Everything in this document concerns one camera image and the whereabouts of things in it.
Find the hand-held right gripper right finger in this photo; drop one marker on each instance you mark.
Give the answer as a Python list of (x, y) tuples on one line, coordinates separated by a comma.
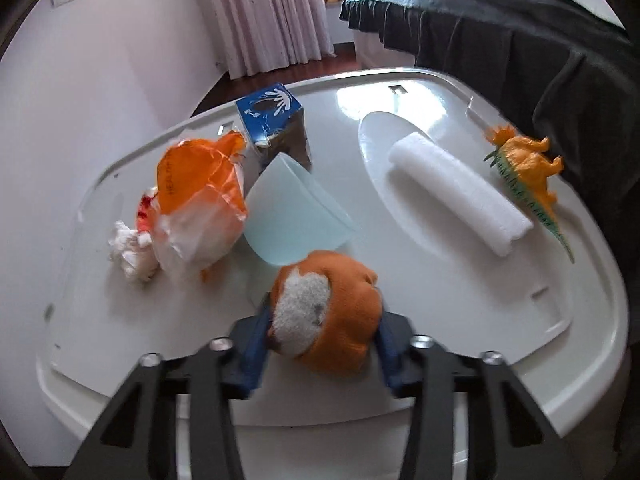
[(387, 355)]

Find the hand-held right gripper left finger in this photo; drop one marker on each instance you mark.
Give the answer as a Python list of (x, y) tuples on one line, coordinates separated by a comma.
[(250, 355)]

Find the orange and white plush toy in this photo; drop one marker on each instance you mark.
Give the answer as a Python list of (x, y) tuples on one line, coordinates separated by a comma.
[(345, 305)]

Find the white plastic storage box lid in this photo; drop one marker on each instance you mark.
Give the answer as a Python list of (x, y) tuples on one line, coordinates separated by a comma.
[(450, 300)]

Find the white storage box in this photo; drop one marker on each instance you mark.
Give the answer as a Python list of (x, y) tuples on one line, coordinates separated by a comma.
[(325, 450)]

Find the light blue plastic cup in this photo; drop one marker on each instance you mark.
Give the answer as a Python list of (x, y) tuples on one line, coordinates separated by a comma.
[(295, 215)]

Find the crumpled white tissue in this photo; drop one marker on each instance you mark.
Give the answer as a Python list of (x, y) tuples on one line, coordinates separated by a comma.
[(130, 250)]

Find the orange and white plastic bag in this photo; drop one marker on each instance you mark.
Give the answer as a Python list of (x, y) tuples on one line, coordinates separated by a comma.
[(195, 200)]

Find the white foam roll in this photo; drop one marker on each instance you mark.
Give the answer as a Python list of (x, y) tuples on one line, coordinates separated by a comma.
[(455, 190)]

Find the orange and green dinosaur toy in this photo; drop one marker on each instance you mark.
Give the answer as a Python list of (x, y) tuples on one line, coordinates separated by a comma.
[(527, 167)]

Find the blue milk carton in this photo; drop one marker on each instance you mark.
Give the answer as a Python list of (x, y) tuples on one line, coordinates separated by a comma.
[(270, 110)]

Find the pink patterned curtain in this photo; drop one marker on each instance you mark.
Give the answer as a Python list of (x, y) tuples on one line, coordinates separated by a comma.
[(265, 15)]

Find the dark blanket on bed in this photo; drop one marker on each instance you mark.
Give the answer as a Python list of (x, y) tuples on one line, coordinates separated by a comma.
[(500, 30)]

